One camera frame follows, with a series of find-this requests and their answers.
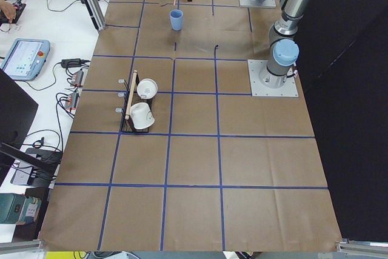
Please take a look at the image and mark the blue plastic cup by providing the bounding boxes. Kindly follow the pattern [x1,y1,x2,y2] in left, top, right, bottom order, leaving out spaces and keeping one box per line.
[169,9,184,31]

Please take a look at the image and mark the white cup upper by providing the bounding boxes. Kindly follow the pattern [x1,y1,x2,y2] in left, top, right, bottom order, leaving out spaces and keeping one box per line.
[137,78,158,99]

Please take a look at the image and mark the white cup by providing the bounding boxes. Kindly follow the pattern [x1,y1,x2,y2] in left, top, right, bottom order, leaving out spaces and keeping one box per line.
[137,78,158,99]
[130,103,155,130]

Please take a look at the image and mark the white cup lower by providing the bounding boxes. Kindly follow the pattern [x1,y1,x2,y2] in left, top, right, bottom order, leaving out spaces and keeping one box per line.
[130,103,155,130]

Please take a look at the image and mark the person hand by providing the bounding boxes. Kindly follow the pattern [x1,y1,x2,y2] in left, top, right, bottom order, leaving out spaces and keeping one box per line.
[0,0,16,23]

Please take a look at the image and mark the black power adapter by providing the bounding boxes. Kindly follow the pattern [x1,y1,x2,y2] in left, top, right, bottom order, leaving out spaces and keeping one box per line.
[61,58,82,69]

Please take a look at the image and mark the orange grey adapter upper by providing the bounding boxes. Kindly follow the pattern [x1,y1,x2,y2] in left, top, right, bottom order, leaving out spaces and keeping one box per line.
[70,70,84,87]

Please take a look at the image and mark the orange grey adapter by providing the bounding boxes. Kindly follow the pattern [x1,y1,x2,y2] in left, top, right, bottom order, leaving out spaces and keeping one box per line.
[64,92,79,112]
[70,70,84,87]

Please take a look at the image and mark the orange grey adapter lower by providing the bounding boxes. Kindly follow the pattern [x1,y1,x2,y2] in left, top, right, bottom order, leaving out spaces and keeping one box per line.
[64,92,79,112]

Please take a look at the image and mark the black red control box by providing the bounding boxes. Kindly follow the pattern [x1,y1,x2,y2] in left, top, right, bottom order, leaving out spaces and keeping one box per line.
[3,3,26,24]

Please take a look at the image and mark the brown paper table cover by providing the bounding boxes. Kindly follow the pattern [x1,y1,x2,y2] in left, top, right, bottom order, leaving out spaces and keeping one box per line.
[39,0,341,252]

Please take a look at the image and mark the teach pendant tablet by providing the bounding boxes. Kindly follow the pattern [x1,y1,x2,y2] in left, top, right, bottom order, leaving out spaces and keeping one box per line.
[1,38,51,81]

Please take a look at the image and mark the black monitor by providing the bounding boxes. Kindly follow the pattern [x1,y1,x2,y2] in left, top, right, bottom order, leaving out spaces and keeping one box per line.
[0,68,39,184]

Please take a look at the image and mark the grey docking hub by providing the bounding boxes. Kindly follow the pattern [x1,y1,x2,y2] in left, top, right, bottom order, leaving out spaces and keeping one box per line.
[11,161,33,186]

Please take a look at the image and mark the green box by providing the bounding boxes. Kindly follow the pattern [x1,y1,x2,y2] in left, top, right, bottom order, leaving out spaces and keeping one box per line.
[1,193,42,225]

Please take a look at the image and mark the wooden rack handle bar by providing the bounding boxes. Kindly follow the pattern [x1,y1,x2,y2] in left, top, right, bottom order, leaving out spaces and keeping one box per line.
[125,70,138,120]

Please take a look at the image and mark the black wire cup rack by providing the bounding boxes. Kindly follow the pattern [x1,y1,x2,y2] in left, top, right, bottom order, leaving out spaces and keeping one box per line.
[116,70,158,133]

